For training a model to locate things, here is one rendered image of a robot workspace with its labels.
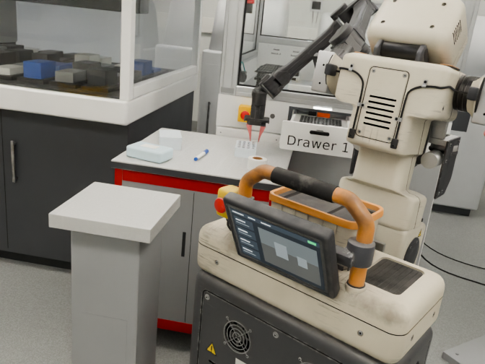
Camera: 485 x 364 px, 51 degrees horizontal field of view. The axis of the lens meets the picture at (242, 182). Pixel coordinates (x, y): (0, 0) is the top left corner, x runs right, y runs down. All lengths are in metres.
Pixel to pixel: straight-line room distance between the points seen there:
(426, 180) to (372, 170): 1.04
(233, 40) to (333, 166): 0.71
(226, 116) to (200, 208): 0.63
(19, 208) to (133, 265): 1.31
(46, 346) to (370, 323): 1.48
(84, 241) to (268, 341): 0.58
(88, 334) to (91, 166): 1.01
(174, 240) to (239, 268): 0.76
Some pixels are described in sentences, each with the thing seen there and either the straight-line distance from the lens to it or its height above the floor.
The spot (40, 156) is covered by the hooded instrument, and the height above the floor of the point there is 0.59.
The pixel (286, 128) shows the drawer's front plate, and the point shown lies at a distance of 1.98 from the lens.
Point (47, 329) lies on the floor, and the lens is 2.33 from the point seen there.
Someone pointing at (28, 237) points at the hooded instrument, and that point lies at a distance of 2.72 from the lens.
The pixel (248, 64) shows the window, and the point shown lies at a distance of 2.32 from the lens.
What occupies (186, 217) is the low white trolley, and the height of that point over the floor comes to 0.58.
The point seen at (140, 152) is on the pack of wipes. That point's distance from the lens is 1.90.
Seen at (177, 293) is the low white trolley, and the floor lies 0.26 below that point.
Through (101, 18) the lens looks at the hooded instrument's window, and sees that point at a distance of 2.23.
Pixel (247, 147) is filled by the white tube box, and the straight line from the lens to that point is 2.04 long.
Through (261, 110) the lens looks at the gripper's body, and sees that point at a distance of 2.05.
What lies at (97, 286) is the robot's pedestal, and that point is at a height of 0.54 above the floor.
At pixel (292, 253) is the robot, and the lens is 1.03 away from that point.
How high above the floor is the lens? 1.31
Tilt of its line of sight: 18 degrees down
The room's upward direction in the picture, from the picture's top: 6 degrees clockwise
